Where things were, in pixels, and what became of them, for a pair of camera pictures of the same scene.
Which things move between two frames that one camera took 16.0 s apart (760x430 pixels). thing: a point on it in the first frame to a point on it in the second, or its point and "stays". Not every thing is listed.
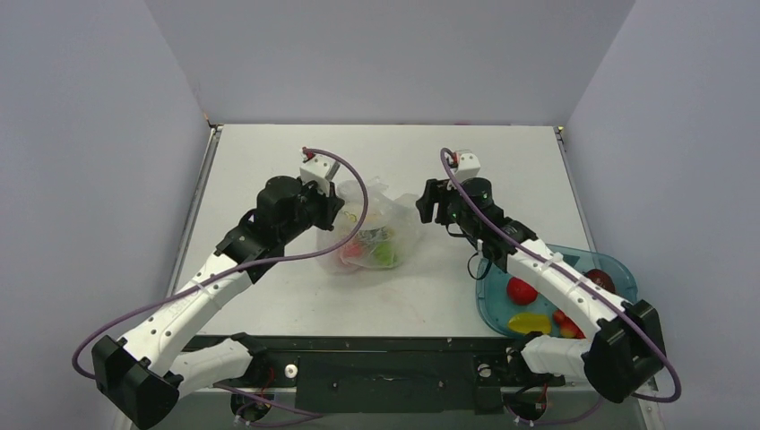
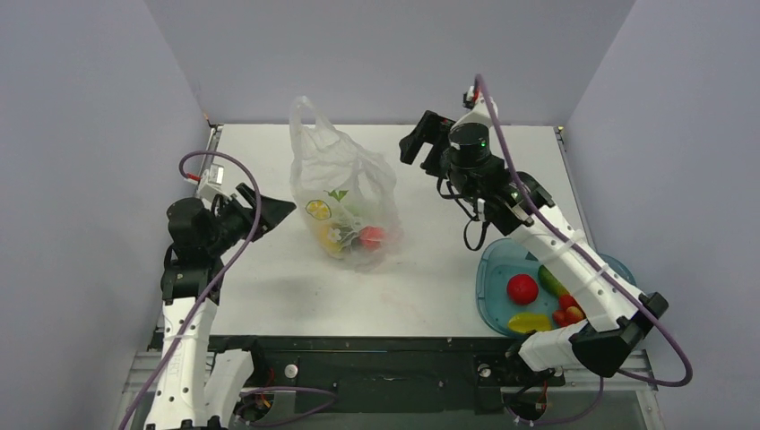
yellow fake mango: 526,322 stays
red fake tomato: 521,292 stays
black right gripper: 436,202 to 432,154
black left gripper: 331,204 to 272,212
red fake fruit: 351,251 to 372,236
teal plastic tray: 496,308 stays
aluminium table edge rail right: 560,137 stays
